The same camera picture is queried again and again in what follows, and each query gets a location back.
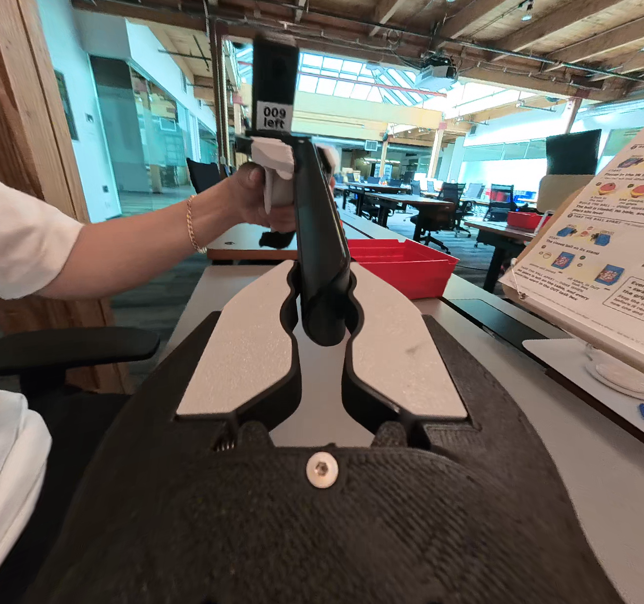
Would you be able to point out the wooden pillar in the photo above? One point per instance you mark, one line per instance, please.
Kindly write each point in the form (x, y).
(40, 111)

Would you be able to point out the black remote control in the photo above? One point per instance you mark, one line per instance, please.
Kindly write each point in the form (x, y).
(322, 252)

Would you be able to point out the grey desk with wooden edge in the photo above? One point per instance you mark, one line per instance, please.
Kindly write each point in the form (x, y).
(242, 242)

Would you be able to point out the black chair armrest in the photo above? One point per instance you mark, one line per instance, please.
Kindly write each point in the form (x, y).
(70, 347)

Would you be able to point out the ceiling projector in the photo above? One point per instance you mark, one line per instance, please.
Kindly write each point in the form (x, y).
(437, 70)

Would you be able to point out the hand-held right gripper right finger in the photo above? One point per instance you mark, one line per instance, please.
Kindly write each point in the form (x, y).
(408, 362)

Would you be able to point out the person's left hand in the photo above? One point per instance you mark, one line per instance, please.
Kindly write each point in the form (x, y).
(252, 201)

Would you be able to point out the instruction sheet board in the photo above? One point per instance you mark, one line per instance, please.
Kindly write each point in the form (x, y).
(594, 262)

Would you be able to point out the red plastic bin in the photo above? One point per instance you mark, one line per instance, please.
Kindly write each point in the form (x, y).
(403, 267)
(523, 220)

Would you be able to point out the person's left forearm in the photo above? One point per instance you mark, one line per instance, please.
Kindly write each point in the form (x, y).
(131, 252)

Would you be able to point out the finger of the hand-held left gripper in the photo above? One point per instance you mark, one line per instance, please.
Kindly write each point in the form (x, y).
(287, 153)

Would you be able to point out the white stand base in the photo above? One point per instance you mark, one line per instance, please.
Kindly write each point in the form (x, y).
(594, 378)

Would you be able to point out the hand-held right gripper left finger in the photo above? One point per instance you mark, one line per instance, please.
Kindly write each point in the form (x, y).
(236, 362)

